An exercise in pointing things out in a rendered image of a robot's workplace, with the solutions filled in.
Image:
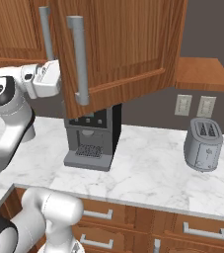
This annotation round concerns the wooden drawer front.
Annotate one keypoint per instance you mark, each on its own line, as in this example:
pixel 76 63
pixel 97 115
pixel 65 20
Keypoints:
pixel 116 214
pixel 97 235
pixel 205 230

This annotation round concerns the wooden cabinet door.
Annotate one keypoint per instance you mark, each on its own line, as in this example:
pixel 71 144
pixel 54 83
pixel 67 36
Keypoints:
pixel 11 29
pixel 126 42

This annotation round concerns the grey and black coffee machine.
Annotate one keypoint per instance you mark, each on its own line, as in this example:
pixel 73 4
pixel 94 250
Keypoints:
pixel 93 145

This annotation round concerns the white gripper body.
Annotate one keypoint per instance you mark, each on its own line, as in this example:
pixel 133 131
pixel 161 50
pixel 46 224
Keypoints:
pixel 47 86

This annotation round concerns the white wall outlet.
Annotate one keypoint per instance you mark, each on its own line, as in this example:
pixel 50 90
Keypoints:
pixel 206 106
pixel 183 105

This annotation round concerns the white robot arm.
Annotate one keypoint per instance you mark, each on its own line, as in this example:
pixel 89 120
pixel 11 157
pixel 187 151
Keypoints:
pixel 5 138

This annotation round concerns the grey toaster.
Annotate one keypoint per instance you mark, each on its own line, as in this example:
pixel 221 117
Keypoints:
pixel 204 148

